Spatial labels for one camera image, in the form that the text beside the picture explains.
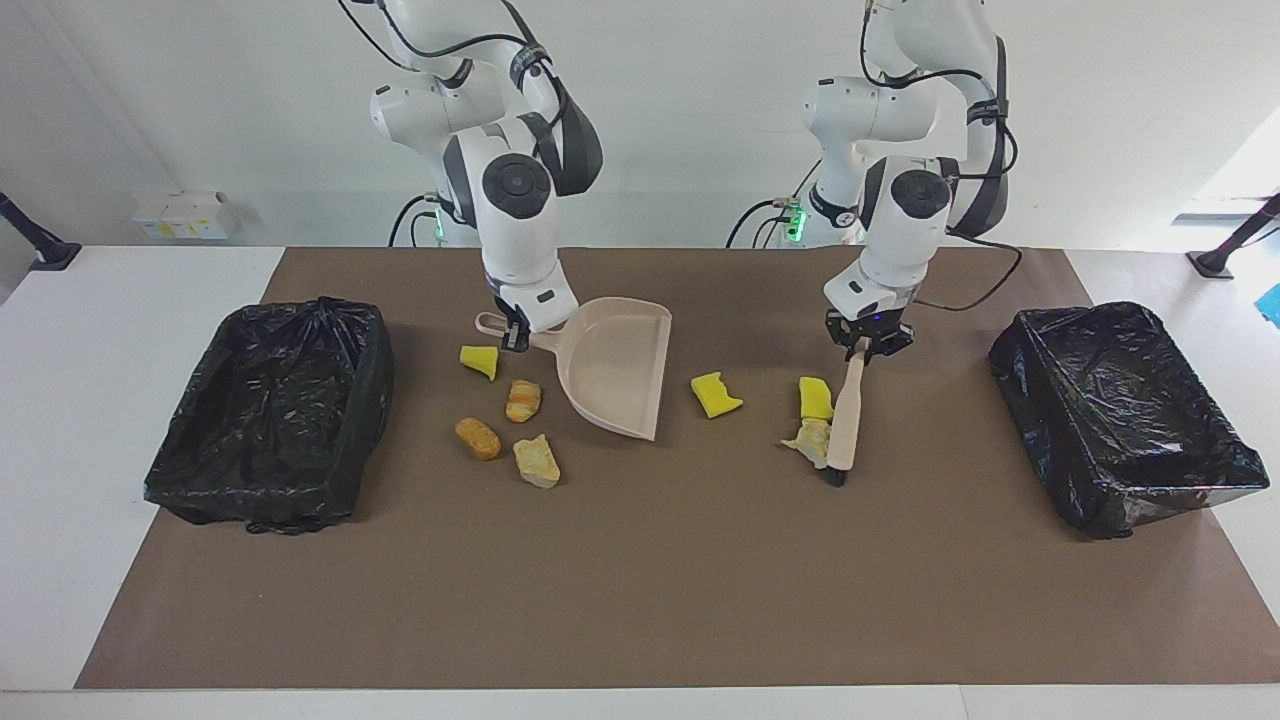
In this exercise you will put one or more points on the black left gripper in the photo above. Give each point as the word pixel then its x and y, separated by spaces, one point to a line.
pixel 870 326

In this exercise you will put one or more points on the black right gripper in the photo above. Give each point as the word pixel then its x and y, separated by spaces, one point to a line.
pixel 512 322

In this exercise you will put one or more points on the small yellow sponge wedge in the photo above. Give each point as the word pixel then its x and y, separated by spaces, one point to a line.
pixel 478 359

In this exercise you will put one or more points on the striped croissant piece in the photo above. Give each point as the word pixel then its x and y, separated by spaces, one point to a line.
pixel 523 401

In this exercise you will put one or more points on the rectangular yellow sponge piece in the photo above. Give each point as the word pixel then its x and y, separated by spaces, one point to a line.
pixel 814 397

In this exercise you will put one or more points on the beige hand brush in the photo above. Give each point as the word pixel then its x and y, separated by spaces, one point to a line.
pixel 845 430

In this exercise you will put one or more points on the beige plastic dustpan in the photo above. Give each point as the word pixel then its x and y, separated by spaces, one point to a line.
pixel 615 365

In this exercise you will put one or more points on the brown bread roll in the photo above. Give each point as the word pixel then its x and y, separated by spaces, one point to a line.
pixel 478 439

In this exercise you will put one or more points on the torn orange-crust bread piece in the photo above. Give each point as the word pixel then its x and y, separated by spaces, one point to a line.
pixel 812 438

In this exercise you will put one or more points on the pale bread chunk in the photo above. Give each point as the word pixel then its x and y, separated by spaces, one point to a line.
pixel 537 462

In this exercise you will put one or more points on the notched yellow sponge piece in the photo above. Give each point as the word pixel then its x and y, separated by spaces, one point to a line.
pixel 713 396

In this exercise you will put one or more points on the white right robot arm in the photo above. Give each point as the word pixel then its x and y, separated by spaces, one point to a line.
pixel 515 230

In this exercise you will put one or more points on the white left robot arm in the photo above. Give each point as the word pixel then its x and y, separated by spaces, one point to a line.
pixel 905 230

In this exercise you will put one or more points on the bin lined with black bag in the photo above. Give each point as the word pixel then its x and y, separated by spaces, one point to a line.
pixel 270 420
pixel 1120 420

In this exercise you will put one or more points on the brown table mat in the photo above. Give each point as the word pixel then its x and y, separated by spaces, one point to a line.
pixel 850 600

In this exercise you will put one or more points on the black stand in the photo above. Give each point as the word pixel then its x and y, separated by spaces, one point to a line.
pixel 55 255
pixel 1215 265

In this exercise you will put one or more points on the blue object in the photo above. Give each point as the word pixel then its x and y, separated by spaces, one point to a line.
pixel 1272 305

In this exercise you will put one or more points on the white wall socket box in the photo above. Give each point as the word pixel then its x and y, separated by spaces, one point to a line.
pixel 185 215

